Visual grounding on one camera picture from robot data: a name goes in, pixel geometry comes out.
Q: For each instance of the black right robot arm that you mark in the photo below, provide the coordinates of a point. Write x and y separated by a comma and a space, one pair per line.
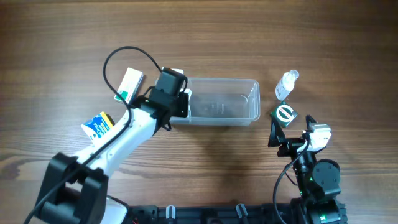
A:
318, 181

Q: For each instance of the small clear plastic bottle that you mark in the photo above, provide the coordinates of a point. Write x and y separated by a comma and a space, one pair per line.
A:
286, 84

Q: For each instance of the white Hansaplast plaster box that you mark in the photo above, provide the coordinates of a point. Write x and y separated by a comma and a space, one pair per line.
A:
189, 93

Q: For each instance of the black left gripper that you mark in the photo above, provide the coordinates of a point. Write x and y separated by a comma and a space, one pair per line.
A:
181, 104

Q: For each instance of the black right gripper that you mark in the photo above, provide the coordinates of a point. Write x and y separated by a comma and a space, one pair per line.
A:
292, 146

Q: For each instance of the white green medicine box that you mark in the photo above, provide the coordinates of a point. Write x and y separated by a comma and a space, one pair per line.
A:
130, 84

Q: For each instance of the clear plastic container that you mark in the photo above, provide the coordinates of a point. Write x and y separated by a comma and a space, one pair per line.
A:
221, 102

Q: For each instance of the blue yellow cough drops bag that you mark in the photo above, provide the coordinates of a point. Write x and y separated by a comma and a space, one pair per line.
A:
98, 126

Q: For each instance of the green round-label box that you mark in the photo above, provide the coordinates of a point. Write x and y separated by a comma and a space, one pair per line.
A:
284, 114

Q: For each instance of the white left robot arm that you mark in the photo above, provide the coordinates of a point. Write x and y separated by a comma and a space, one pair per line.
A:
75, 188

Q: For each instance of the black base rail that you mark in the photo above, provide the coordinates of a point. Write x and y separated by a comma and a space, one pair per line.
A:
217, 214

